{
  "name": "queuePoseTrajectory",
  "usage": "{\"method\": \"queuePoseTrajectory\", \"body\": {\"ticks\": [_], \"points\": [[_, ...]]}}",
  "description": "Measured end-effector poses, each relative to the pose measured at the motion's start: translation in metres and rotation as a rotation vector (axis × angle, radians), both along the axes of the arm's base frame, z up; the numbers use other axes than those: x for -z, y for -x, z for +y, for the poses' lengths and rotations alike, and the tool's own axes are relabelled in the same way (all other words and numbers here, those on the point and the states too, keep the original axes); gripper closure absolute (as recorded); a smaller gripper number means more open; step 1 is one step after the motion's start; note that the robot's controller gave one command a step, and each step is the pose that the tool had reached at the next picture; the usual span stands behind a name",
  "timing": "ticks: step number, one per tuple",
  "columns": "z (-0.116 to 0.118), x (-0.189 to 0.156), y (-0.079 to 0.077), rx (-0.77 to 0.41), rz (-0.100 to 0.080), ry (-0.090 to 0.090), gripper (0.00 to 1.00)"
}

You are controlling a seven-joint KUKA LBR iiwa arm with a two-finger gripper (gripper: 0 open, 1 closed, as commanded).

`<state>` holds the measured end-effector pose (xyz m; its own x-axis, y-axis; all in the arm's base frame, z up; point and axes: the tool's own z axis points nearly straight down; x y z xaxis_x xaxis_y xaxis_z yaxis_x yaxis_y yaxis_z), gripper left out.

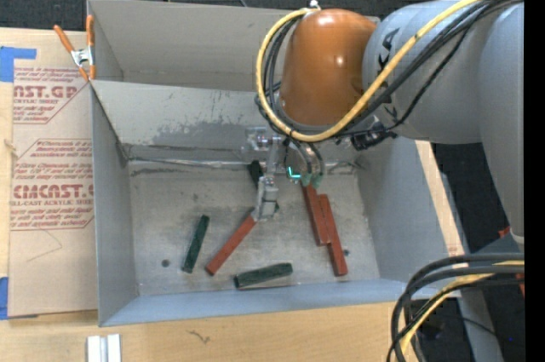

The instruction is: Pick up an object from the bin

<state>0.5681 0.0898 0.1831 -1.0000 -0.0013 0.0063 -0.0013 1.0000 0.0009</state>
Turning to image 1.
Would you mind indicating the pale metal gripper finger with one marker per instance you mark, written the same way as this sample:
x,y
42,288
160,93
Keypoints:
x,y
261,202
273,198

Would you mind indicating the red-brown flat block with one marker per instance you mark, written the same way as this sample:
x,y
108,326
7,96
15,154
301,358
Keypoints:
x,y
335,243
315,215
232,243

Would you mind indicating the dark green flat block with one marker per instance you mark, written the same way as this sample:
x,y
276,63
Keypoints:
x,y
263,275
196,243

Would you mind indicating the grey metal bin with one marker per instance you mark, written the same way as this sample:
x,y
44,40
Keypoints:
x,y
170,126

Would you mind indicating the brown cardboard board red print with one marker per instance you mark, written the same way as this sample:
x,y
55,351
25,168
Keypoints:
x,y
51,181

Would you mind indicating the black cylinder on white bracket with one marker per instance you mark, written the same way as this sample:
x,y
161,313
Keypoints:
x,y
371,139

